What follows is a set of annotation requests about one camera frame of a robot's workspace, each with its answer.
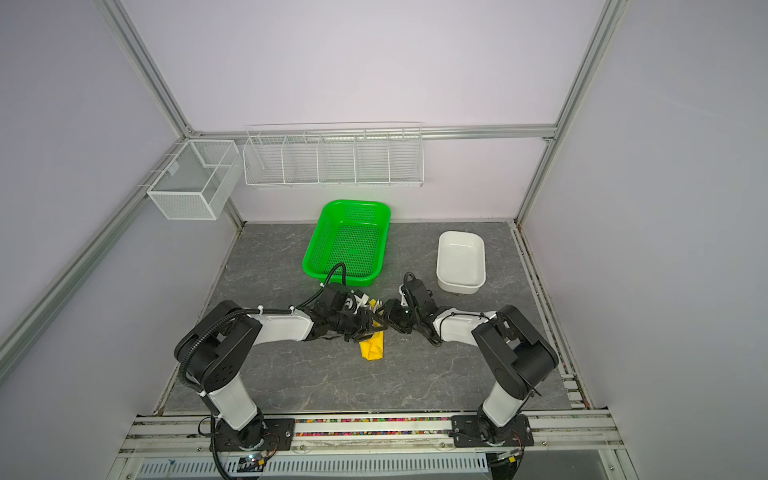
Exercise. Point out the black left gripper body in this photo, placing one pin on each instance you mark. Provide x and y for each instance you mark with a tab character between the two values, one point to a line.
351	324

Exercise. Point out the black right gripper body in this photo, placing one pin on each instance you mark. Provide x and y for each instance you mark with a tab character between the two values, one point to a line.
401	318

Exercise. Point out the yellow paper napkin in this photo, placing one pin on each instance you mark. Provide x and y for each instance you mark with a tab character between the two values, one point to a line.
372	349

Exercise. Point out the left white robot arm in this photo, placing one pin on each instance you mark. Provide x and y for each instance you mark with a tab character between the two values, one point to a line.
211	355

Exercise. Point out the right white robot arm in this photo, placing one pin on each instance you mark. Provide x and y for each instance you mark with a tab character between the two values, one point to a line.
516	353

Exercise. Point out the white plastic tray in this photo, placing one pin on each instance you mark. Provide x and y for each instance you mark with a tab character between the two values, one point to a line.
461	264

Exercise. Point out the green plastic basket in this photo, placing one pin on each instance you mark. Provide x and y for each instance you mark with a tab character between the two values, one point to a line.
353	232

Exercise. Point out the white wire wall rack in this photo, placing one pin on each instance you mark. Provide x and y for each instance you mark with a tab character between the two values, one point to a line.
334	154

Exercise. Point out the white mesh wall box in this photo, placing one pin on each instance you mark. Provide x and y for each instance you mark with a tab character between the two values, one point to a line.
198	181

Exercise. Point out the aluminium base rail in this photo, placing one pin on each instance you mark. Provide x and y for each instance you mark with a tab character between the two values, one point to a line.
385	445

